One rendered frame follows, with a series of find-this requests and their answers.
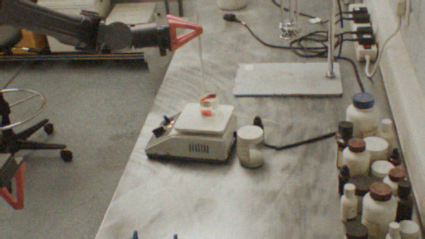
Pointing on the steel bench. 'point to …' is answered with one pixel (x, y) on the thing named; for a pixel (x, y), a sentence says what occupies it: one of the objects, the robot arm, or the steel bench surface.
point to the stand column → (331, 41)
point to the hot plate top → (191, 115)
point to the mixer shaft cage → (293, 28)
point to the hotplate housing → (196, 144)
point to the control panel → (165, 129)
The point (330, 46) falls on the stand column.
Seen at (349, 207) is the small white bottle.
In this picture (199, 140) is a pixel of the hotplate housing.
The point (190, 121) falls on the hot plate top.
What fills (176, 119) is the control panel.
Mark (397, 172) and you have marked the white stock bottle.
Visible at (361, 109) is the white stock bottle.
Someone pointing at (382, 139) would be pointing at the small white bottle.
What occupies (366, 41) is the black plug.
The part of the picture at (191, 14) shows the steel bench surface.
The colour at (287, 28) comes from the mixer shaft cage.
